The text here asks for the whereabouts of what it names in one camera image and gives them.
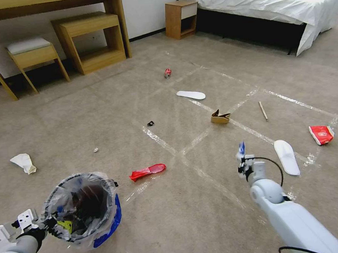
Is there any folded brown cardboard piece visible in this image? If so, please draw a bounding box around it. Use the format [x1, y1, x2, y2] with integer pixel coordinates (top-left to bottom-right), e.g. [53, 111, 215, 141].
[210, 108, 232, 126]

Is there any wooden desk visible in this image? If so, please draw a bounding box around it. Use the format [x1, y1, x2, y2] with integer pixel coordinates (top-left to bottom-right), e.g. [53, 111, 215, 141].
[0, 0, 135, 102]

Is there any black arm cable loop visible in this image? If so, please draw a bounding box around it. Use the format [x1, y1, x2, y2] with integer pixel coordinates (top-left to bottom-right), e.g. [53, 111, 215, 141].
[278, 245, 309, 253]

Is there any black bed frame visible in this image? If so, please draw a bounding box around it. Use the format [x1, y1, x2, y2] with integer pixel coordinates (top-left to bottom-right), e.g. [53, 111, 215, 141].
[177, 0, 309, 61]

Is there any white disposable slipper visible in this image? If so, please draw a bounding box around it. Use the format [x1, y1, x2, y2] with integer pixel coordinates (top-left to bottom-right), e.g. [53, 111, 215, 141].
[273, 138, 301, 177]

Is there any white shoe insole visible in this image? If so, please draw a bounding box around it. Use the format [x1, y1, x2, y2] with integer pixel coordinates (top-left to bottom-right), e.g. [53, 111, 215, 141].
[176, 89, 206, 101]

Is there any crumpled white paper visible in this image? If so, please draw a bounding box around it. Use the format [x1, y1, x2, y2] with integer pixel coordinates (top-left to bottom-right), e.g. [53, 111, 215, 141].
[9, 152, 37, 176]

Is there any white duvet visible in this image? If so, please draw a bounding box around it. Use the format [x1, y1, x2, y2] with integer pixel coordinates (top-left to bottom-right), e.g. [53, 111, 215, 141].
[179, 0, 338, 63]

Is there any yellow green wrapper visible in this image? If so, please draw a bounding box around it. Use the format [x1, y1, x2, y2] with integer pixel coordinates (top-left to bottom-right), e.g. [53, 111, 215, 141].
[57, 219, 75, 232]

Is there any red white snack bag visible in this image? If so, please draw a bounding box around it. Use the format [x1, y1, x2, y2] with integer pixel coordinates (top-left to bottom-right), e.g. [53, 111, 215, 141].
[308, 124, 336, 147]

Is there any crumpled red plastic wrapper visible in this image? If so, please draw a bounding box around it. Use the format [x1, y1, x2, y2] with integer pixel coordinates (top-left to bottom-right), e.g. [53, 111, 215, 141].
[128, 163, 167, 182]

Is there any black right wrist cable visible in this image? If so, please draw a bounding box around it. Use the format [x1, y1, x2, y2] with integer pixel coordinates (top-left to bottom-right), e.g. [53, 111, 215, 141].
[254, 155, 285, 191]

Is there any thin wooden stick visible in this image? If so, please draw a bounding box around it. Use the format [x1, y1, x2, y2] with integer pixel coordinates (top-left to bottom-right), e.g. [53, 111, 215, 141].
[258, 100, 269, 121]

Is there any open wooden shelf unit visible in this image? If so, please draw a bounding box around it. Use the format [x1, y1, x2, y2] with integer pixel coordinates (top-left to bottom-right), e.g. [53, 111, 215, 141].
[50, 10, 127, 77]

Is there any wooden stool white cushion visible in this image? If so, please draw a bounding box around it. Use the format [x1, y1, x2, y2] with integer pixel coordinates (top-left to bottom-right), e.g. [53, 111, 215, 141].
[5, 35, 72, 96]

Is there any clear blue plastic bin liner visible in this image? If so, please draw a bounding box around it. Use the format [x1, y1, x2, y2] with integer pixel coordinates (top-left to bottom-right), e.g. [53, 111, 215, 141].
[38, 170, 124, 253]

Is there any wooden nightstand white drawer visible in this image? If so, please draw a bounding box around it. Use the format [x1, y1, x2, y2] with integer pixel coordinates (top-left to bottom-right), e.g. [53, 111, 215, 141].
[164, 0, 201, 41]

